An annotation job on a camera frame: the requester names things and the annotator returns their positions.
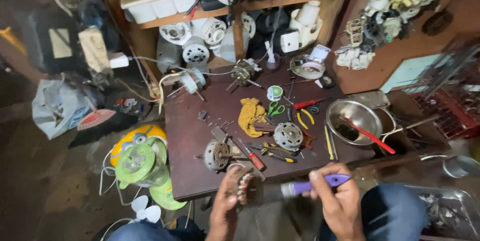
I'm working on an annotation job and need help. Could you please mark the fan motor with shaft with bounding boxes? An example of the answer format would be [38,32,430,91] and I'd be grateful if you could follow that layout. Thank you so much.
[194,139,241,172]

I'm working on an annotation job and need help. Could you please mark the pink fan cover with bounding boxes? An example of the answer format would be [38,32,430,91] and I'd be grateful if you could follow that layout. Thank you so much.
[76,108,117,132]

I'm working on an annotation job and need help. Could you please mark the black appliance housing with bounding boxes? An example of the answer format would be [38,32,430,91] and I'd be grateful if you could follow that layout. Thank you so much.
[14,6,82,75]

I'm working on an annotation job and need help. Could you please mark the small white motor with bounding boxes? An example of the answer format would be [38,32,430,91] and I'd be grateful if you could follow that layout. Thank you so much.
[166,68,207,102]

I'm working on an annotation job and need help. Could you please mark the black cloth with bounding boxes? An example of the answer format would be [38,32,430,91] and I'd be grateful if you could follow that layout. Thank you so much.
[69,112,138,148]

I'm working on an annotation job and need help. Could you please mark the yellow round toy fan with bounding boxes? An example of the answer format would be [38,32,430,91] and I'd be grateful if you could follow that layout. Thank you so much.
[109,124,168,169]

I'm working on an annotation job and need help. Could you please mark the wooden board with hung parts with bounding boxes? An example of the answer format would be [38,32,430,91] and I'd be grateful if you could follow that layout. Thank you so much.
[331,0,480,95]

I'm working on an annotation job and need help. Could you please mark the wooden shelf with appliance parts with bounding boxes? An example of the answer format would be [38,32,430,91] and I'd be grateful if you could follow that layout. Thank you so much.
[88,0,354,84]

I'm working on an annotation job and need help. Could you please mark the motor with loose wires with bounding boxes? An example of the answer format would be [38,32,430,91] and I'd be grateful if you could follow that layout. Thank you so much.
[226,59,264,92]

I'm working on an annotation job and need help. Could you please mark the person's right hand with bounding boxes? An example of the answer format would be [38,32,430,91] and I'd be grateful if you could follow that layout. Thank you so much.
[302,163,367,240]

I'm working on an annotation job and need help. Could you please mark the metal tray with parts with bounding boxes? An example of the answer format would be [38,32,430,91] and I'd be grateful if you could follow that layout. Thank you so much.
[406,184,480,241]

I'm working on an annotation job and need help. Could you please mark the white plastic cup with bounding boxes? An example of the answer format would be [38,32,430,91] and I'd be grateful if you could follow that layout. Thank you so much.
[307,44,332,64]

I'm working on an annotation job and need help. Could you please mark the green handled scissors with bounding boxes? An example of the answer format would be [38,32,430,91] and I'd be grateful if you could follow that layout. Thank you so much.
[264,101,286,120]

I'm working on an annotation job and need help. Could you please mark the dish with tape roll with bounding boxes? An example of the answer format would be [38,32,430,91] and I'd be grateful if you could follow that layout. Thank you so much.
[290,55,326,80]

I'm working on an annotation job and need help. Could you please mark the long red plastic stick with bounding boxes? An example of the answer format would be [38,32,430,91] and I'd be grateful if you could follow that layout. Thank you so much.
[340,117,397,155]

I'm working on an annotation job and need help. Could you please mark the beige power strip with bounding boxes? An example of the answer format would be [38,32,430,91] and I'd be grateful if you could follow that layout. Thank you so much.
[77,27,113,74]

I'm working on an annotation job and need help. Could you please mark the yellow handled pliers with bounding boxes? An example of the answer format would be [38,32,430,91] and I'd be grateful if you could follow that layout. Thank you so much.
[296,108,316,130]

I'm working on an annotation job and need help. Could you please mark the white fan blade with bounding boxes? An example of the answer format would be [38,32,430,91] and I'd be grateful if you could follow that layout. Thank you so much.
[130,195,162,224]

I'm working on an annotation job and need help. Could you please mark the green blender base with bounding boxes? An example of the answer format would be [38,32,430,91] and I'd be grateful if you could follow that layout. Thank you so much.
[149,176,188,211]

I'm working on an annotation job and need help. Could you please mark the yellow cloth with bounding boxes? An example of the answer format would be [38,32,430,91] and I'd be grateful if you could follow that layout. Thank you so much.
[238,98,269,139]

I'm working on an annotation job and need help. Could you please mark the grey stone slab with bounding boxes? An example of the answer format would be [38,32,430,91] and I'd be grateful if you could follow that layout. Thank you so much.
[346,90,391,110]

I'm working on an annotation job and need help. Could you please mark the red wire crate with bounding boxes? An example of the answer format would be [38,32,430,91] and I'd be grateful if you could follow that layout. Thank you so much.
[412,86,480,140]

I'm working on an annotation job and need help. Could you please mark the red clear handled screwdriver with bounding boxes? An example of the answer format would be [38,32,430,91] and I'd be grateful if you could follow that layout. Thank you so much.
[236,137,267,171]

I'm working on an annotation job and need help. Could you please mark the steel pot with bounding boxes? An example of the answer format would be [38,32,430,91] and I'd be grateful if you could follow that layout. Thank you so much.
[442,154,480,179]

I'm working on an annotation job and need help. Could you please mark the person's blue jeans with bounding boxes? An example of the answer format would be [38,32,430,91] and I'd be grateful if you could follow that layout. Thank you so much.
[94,183,429,241]

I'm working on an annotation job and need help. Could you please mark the white plastic bag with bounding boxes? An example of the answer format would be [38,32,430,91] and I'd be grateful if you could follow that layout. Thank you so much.
[31,77,95,141]

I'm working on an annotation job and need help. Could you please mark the white glue bottle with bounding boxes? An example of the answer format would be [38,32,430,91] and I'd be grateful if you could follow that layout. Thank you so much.
[264,41,281,70]

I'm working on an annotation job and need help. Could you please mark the yellow black pliers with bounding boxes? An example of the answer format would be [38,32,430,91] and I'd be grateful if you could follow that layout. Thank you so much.
[260,147,298,164]

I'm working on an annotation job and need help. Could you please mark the round silver fan motor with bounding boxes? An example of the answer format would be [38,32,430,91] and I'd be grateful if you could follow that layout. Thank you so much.
[273,122,304,152]

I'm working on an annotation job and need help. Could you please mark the person's left hand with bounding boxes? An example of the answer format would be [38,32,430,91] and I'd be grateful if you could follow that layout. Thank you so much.
[207,165,250,235]

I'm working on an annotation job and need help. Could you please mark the steel bowl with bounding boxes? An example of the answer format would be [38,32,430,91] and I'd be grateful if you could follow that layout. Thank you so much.
[325,99,383,146]

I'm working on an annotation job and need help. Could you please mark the green blender jug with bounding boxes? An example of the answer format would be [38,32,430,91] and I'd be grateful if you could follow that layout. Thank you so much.
[115,137,170,190]

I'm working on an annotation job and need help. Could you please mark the yellow black wire cutter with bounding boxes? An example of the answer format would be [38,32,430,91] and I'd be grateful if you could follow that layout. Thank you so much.
[247,141,294,155]

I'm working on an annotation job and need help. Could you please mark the brown wooden work table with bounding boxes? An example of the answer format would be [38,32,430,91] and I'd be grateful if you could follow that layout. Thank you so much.
[163,58,376,202]

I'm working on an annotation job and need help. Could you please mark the white plug adapter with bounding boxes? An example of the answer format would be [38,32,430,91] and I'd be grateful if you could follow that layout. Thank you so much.
[108,52,130,69]

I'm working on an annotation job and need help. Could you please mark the solder wire spool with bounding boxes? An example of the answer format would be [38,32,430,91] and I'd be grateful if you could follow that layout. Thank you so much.
[266,85,284,102]

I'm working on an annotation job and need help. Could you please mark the copper wound motor stator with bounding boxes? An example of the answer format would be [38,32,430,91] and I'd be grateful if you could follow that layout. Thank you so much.
[234,171,264,210]

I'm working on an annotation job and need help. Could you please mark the slim red handled screwdriver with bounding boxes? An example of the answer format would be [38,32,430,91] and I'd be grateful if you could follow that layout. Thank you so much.
[292,97,331,111]

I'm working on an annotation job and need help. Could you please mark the purple handled brush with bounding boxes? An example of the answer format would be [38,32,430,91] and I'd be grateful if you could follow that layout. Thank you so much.
[281,174,352,199]

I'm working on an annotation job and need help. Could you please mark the black handled screwdriver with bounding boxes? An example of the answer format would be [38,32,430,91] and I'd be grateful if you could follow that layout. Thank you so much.
[286,77,297,101]

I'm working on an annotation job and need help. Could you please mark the small black round part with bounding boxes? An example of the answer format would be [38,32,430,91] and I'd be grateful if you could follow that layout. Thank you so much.
[320,74,337,90]

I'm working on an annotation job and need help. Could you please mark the thin yellow stick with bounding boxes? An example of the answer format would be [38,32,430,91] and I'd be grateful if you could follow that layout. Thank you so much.
[324,124,335,161]

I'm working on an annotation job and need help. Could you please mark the white power cable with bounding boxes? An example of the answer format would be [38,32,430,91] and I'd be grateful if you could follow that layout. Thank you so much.
[98,150,133,206]

